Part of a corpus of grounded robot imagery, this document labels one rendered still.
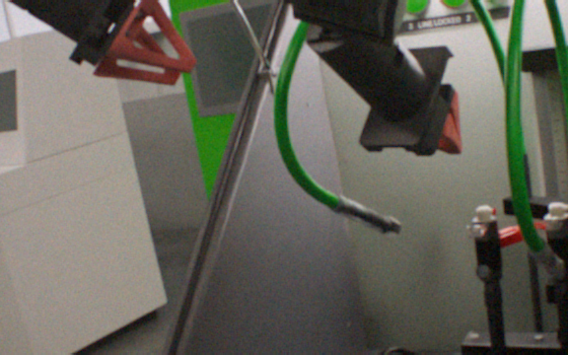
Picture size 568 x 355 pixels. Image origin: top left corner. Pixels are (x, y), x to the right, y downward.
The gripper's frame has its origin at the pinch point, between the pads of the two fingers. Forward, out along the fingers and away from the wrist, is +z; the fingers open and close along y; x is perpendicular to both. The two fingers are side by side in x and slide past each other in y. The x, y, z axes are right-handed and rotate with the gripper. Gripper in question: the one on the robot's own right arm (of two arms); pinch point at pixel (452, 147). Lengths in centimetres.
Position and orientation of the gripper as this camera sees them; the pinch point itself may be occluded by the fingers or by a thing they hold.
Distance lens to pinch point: 74.0
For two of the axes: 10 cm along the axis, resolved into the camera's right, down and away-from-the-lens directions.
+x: -7.0, -0.2, 7.1
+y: 3.5, -8.8, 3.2
